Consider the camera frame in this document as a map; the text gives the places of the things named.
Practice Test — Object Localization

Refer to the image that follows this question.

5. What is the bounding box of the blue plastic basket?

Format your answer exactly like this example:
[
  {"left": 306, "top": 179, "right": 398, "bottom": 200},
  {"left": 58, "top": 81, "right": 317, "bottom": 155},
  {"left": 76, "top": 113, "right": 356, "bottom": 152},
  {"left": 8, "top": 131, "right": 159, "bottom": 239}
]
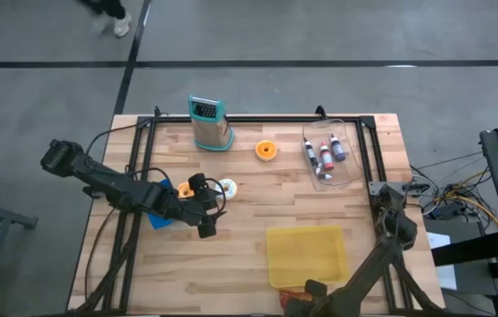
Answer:
[{"left": 147, "top": 178, "right": 176, "bottom": 230}]

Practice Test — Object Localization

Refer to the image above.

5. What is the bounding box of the person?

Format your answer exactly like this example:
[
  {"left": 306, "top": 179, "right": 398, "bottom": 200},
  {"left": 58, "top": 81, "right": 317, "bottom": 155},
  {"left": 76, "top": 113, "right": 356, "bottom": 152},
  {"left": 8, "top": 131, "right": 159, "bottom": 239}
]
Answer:
[{"left": 77, "top": 0, "right": 134, "bottom": 39}]

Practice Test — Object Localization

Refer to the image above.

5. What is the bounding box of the white sprinkled toy donut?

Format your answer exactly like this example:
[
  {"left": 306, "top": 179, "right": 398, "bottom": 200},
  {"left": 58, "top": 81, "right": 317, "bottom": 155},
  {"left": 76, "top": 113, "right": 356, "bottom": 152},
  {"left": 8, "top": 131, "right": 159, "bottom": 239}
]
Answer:
[{"left": 213, "top": 178, "right": 238, "bottom": 202}]

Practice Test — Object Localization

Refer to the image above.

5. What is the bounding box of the black flat bar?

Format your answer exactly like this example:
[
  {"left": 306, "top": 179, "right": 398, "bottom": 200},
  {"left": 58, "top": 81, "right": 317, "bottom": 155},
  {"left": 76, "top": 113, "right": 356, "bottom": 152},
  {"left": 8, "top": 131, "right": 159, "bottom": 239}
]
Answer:
[{"left": 431, "top": 230, "right": 498, "bottom": 268}]

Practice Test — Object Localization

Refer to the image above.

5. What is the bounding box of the violet food colour bottle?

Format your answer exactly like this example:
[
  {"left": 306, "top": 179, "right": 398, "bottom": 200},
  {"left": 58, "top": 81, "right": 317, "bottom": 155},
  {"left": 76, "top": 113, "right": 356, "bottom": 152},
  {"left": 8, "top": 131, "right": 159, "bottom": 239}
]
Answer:
[{"left": 329, "top": 133, "right": 347, "bottom": 163}]

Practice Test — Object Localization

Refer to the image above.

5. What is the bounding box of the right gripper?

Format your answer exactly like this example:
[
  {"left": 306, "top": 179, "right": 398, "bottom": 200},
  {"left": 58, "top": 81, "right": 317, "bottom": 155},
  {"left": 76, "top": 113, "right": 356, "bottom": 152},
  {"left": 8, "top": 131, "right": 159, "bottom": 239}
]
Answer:
[{"left": 284, "top": 279, "right": 358, "bottom": 317}]

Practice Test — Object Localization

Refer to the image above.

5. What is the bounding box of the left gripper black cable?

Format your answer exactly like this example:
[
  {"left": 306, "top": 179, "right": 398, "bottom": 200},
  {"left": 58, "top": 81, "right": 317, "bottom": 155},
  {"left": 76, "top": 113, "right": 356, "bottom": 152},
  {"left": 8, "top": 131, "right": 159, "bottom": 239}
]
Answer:
[{"left": 125, "top": 166, "right": 229, "bottom": 213}]

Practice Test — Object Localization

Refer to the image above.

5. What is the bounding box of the orange toy donut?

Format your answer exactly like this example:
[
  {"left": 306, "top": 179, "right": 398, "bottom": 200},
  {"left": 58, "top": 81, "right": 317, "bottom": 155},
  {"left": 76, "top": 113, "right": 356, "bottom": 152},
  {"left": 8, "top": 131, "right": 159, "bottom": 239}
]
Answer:
[
  {"left": 176, "top": 181, "right": 195, "bottom": 199},
  {"left": 255, "top": 139, "right": 279, "bottom": 162}
]

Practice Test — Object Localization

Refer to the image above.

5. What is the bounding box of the black aluminium table frame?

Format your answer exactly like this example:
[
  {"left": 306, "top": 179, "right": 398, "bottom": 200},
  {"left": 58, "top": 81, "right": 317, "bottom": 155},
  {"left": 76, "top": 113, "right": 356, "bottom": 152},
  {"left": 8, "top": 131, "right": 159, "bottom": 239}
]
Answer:
[{"left": 72, "top": 105, "right": 443, "bottom": 317}]

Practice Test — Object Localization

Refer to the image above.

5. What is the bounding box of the thin black cable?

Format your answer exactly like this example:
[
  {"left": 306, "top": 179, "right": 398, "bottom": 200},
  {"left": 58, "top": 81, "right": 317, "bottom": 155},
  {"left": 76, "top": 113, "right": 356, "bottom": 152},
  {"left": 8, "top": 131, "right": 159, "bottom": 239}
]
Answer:
[{"left": 84, "top": 112, "right": 165, "bottom": 158}]

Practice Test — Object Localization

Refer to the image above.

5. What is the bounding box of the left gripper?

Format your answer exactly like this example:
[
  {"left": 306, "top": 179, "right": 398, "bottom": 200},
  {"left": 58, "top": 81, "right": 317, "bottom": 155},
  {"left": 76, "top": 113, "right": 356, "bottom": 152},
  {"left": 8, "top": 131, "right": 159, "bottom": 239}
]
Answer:
[{"left": 160, "top": 172, "right": 228, "bottom": 240}]

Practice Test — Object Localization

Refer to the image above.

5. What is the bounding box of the teal steel box grater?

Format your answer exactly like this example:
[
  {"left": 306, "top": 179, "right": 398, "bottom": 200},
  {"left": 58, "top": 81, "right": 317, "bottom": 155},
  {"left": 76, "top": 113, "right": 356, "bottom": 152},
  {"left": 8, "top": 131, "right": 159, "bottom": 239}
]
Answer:
[{"left": 187, "top": 93, "right": 236, "bottom": 153}]

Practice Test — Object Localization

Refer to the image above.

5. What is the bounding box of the red food colour bottle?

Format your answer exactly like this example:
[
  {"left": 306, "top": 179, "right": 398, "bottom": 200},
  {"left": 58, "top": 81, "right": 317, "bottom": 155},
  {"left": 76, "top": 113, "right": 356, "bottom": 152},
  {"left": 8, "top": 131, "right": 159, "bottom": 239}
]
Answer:
[{"left": 319, "top": 141, "right": 335, "bottom": 172}]

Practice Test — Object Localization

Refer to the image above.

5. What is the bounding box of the clear plastic container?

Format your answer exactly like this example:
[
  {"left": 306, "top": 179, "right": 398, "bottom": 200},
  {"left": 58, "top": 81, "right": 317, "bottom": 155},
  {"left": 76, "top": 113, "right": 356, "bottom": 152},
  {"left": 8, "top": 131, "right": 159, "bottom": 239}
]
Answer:
[{"left": 302, "top": 118, "right": 364, "bottom": 193}]

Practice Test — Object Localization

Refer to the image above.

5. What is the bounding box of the yellow plastic bin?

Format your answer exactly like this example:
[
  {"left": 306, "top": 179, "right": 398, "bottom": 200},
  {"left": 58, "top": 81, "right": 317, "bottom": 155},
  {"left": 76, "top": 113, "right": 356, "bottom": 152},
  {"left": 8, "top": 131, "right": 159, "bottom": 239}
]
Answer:
[{"left": 266, "top": 225, "right": 349, "bottom": 290}]

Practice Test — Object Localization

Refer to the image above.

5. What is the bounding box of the grey metal stand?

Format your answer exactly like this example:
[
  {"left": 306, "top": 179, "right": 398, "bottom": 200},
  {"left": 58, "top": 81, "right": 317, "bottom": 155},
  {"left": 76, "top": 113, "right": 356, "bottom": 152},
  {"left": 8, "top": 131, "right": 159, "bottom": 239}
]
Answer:
[{"left": 0, "top": 192, "right": 40, "bottom": 317}]

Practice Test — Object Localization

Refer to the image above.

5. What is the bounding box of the yellow floor cable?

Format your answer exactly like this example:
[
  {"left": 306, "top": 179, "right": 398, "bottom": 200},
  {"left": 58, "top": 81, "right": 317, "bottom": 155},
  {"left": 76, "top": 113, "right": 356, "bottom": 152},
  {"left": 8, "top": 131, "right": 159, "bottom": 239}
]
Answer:
[{"left": 433, "top": 188, "right": 498, "bottom": 232}]

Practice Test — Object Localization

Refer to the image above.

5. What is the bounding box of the black food colour bottle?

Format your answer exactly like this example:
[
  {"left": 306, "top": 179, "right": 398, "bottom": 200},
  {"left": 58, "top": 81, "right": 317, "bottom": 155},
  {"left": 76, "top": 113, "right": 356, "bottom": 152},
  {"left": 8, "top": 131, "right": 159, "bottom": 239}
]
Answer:
[{"left": 304, "top": 136, "right": 319, "bottom": 167}]

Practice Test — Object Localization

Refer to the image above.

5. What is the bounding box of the red snack packet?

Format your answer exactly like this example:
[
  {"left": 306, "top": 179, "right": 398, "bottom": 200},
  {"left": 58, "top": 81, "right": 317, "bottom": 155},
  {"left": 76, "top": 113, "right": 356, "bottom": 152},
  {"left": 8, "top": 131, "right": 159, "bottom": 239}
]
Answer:
[{"left": 278, "top": 287, "right": 308, "bottom": 309}]

